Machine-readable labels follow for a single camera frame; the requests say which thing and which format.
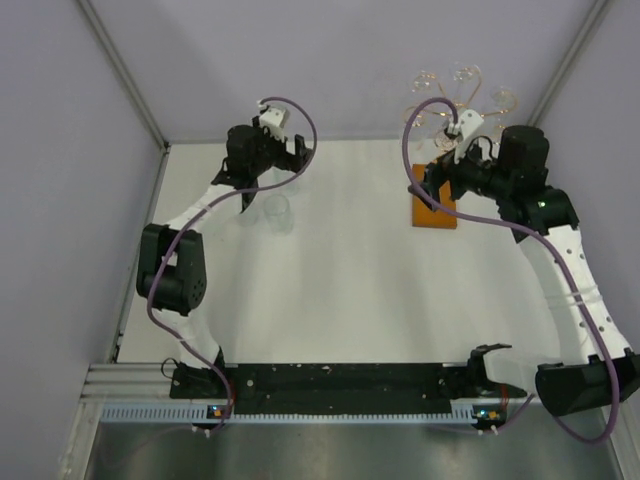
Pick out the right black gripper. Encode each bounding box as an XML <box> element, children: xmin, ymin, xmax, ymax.
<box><xmin>408</xmin><ymin>133</ymin><xmax>512</xmax><ymax>212</ymax></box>

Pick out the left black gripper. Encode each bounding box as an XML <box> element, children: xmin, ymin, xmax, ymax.
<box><xmin>249</xmin><ymin>117</ymin><xmax>313</xmax><ymax>177</ymax></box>

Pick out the wine glass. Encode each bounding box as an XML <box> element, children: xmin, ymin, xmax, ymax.
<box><xmin>281</xmin><ymin>172</ymin><xmax>300</xmax><ymax>196</ymax></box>
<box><xmin>236</xmin><ymin>201</ymin><xmax>260</xmax><ymax>228</ymax></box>
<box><xmin>450</xmin><ymin>62</ymin><xmax>481</xmax><ymax>87</ymax></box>
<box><xmin>490</xmin><ymin>86</ymin><xmax>518</xmax><ymax>114</ymax></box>
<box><xmin>264</xmin><ymin>194</ymin><xmax>294</xmax><ymax>235</ymax></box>
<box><xmin>411</xmin><ymin>71</ymin><xmax>438</xmax><ymax>93</ymax></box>

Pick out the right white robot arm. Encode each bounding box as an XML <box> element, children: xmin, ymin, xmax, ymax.
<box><xmin>409</xmin><ymin>121</ymin><xmax>639</xmax><ymax>417</ymax></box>

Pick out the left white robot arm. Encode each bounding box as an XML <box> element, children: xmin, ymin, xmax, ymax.
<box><xmin>136</xmin><ymin>120</ymin><xmax>317</xmax><ymax>397</ymax></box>

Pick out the orange wooden rack base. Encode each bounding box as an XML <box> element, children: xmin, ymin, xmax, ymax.
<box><xmin>411</xmin><ymin>183</ymin><xmax>457</xmax><ymax>230</ymax></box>

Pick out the gold wire glass rack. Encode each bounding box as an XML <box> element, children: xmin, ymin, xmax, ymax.
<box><xmin>403</xmin><ymin>63</ymin><xmax>519</xmax><ymax>152</ymax></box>

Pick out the right aluminium frame post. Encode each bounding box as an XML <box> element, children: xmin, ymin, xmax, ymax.
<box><xmin>526</xmin><ymin>0</ymin><xmax>614</xmax><ymax>127</ymax></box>

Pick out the aluminium frame post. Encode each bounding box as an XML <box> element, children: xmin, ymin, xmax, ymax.
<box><xmin>73</xmin><ymin>0</ymin><xmax>169</xmax><ymax>152</ymax></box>
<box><xmin>526</xmin><ymin>0</ymin><xmax>614</xmax><ymax>127</ymax></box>

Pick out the left aluminium frame post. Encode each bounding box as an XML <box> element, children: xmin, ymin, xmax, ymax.
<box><xmin>73</xmin><ymin>0</ymin><xmax>169</xmax><ymax>152</ymax></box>

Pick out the grey slotted cable duct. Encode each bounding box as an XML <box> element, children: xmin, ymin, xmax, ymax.
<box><xmin>100</xmin><ymin>399</ymin><xmax>497</xmax><ymax>426</ymax></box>

